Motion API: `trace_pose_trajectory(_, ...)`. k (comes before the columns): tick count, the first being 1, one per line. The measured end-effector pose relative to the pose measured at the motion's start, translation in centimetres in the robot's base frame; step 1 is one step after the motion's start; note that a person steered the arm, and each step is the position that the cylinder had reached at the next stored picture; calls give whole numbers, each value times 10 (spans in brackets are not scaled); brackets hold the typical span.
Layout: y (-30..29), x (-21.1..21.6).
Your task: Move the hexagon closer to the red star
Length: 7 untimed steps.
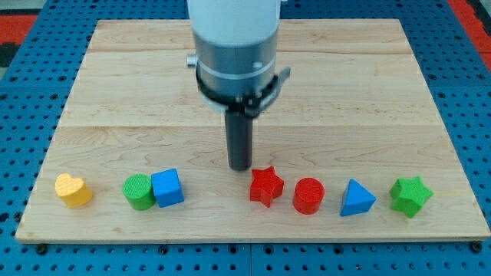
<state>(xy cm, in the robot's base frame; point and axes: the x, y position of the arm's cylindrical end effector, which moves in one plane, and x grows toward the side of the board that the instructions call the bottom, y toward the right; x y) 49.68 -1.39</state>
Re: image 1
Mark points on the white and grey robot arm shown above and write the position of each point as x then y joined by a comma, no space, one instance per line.
236,43

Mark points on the red star block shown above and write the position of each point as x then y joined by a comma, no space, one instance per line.
266,185

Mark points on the green star block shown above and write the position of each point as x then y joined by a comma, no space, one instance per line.
409,196

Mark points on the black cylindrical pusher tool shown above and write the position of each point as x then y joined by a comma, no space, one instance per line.
239,140

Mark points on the red cylinder block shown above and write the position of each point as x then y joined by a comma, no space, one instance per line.
308,195

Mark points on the blue cube block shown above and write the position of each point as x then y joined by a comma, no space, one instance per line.
167,188

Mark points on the light wooden board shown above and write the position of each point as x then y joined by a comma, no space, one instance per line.
356,106

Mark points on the green cylinder block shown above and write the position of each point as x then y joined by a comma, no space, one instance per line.
138,191

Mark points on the blue triangle block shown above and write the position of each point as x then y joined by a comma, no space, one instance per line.
356,199

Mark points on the yellow heart block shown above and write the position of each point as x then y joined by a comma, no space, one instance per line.
73,192

